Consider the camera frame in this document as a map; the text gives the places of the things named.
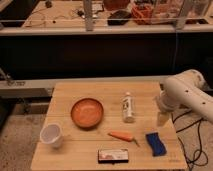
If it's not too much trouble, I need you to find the grey metal post right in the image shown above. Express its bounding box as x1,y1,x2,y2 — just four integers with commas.
175,0,193,30

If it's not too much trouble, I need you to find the orange toy carrot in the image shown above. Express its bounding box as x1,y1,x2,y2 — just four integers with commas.
109,131,139,146

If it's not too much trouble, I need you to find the white plastic cup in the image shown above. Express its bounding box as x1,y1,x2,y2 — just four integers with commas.
40,123,63,148

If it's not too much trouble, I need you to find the orange basket on bench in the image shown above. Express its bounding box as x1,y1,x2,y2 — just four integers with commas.
131,5,153,25

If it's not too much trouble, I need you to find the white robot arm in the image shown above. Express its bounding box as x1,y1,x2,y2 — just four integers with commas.
155,69,213,124

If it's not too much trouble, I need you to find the black and white box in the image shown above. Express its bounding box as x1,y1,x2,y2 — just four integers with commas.
97,149,129,164

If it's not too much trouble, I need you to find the blue sponge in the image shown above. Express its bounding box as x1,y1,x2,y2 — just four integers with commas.
146,132,166,157

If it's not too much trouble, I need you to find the grey metal post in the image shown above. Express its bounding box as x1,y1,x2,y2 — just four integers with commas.
175,0,193,30
83,0,93,31

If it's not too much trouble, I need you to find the white plastic bottle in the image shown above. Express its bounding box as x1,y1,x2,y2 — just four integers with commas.
122,92,134,123

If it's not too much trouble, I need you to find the black floor cable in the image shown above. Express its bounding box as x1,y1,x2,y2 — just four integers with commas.
172,109,210,171

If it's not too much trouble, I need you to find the black object on bench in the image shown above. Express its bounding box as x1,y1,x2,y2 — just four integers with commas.
107,10,131,26

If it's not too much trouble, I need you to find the orange round bowl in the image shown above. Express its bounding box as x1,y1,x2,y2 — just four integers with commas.
70,98,104,129

